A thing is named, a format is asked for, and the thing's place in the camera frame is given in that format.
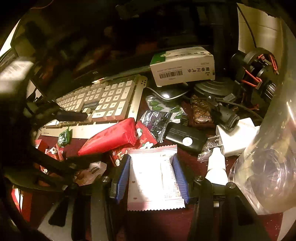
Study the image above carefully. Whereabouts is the beige computer keyboard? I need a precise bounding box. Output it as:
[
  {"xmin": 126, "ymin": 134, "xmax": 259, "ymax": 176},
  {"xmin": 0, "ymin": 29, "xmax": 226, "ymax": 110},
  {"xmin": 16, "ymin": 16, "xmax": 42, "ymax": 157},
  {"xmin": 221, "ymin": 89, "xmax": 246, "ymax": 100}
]
[{"xmin": 41, "ymin": 74, "xmax": 147, "ymax": 139}]

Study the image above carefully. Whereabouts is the red white snack packet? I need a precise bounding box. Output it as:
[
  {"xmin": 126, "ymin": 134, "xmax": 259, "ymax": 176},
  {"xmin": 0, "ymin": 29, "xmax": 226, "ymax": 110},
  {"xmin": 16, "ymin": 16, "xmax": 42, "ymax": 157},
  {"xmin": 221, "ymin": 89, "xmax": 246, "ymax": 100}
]
[{"xmin": 34, "ymin": 139, "xmax": 64, "ymax": 175}]

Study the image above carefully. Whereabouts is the small green candy packet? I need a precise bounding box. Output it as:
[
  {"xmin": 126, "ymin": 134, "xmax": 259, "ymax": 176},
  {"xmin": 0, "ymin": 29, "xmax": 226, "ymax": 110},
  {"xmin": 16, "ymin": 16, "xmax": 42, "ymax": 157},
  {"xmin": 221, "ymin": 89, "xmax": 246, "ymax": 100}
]
[{"xmin": 57, "ymin": 128, "xmax": 71, "ymax": 147}]

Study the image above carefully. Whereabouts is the red flower snack packet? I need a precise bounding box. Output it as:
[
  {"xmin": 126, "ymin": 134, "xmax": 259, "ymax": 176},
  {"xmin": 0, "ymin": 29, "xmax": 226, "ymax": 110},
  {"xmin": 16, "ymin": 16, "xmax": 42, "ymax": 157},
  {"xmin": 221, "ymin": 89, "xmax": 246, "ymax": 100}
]
[{"xmin": 110, "ymin": 120, "xmax": 158, "ymax": 166}]

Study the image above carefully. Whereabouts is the black power bank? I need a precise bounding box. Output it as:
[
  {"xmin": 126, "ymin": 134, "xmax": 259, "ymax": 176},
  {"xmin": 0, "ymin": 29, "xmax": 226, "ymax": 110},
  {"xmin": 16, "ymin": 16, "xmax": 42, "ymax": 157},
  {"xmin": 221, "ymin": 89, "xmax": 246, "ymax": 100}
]
[{"xmin": 165, "ymin": 123, "xmax": 208, "ymax": 154}]

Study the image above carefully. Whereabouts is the brown wrapped snack bar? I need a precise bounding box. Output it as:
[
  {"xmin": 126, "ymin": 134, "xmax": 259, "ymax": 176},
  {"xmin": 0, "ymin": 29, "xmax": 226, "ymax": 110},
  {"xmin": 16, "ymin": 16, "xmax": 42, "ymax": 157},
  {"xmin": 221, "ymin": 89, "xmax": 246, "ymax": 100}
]
[{"xmin": 190, "ymin": 94, "xmax": 214, "ymax": 124}]

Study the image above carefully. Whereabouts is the dark red tablecloth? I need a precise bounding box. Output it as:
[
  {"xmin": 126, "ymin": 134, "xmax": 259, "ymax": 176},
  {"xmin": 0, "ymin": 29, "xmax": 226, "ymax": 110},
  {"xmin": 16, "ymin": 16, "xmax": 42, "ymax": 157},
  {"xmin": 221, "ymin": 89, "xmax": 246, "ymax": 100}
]
[{"xmin": 21, "ymin": 97, "xmax": 284, "ymax": 241}]

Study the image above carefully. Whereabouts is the white pink snack packet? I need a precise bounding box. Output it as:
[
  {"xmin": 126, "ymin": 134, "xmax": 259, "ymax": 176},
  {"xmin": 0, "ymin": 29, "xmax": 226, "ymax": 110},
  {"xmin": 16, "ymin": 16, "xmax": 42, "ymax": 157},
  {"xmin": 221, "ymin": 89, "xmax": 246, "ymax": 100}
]
[{"xmin": 127, "ymin": 145, "xmax": 185, "ymax": 211}]

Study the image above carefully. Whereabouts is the white plug charger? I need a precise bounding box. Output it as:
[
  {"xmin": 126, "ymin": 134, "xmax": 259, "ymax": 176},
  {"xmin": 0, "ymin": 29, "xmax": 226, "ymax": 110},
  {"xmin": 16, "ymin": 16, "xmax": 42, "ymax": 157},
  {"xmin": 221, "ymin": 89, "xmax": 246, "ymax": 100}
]
[{"xmin": 210, "ymin": 118, "xmax": 260, "ymax": 157}]

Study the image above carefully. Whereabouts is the computer mouse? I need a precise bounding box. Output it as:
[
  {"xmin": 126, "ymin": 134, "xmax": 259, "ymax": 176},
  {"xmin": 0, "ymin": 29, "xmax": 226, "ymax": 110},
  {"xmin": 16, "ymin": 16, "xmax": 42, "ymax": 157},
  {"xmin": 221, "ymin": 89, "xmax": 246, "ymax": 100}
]
[{"xmin": 152, "ymin": 88, "xmax": 188, "ymax": 101}]

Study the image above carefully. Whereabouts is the dark purple snack packet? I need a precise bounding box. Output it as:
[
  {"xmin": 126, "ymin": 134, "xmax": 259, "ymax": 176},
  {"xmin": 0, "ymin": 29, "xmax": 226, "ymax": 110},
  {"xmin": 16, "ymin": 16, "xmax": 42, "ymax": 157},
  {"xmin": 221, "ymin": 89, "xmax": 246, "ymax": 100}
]
[{"xmin": 140, "ymin": 110, "xmax": 172, "ymax": 143}]

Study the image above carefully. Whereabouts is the small white bottle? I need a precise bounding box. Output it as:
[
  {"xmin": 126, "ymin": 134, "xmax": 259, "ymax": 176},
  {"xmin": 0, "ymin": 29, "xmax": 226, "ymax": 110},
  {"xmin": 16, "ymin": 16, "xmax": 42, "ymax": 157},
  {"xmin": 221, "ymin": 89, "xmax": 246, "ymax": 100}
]
[{"xmin": 205, "ymin": 147, "xmax": 228, "ymax": 186}]

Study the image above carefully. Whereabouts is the long red snack packet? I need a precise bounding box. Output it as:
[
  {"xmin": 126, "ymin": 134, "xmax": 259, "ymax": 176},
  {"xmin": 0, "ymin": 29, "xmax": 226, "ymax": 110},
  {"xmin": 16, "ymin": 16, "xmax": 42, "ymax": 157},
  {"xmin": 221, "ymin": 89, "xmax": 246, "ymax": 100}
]
[{"xmin": 78, "ymin": 118, "xmax": 137, "ymax": 156}]

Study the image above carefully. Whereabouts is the white green medicine box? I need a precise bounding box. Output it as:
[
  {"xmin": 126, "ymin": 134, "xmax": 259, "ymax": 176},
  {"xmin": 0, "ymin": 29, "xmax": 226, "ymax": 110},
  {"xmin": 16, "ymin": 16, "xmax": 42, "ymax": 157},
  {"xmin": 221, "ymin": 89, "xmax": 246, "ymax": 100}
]
[{"xmin": 149, "ymin": 47, "xmax": 215, "ymax": 87}]

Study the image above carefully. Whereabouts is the black camera with red cables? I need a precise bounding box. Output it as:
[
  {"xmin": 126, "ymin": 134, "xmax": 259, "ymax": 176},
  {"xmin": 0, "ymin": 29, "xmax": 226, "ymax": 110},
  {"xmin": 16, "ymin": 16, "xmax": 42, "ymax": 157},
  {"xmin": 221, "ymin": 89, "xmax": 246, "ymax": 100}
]
[{"xmin": 230, "ymin": 47, "xmax": 279, "ymax": 103}]

